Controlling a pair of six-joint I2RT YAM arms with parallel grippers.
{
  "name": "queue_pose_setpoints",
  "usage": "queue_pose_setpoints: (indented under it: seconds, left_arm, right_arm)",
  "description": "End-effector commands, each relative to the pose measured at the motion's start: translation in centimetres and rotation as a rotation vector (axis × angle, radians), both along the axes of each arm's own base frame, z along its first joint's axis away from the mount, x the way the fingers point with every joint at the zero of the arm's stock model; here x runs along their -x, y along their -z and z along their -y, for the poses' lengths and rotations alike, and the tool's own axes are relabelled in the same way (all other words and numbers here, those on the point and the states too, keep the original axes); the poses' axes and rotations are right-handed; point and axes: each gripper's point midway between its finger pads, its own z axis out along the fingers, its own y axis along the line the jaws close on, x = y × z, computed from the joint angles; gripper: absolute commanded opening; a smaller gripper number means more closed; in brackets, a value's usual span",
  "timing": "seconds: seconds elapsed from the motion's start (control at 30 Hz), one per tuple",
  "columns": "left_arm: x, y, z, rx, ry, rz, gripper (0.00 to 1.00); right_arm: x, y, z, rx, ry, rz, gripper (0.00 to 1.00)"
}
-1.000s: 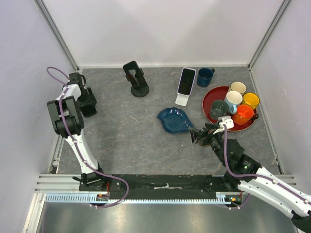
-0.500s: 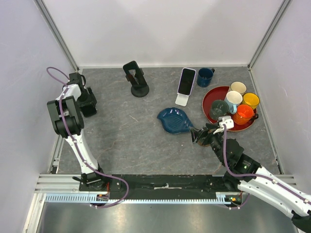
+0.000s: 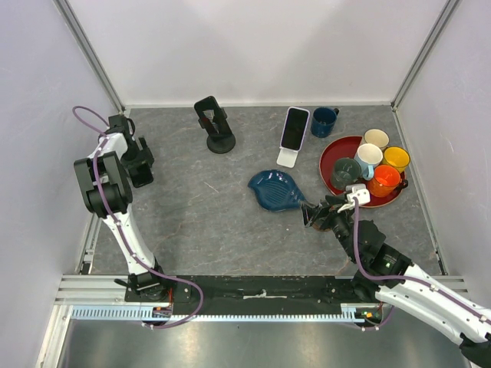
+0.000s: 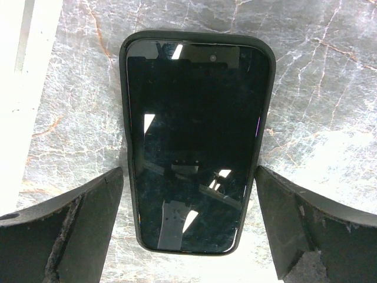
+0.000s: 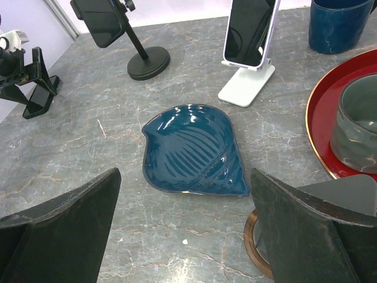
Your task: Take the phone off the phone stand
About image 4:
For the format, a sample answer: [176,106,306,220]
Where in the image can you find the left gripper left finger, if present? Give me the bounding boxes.
[1,167,123,282]

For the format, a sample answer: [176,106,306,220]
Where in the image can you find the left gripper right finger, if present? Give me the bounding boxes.
[255,166,376,282]

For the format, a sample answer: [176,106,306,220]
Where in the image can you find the black phone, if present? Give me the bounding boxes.
[119,30,276,256]

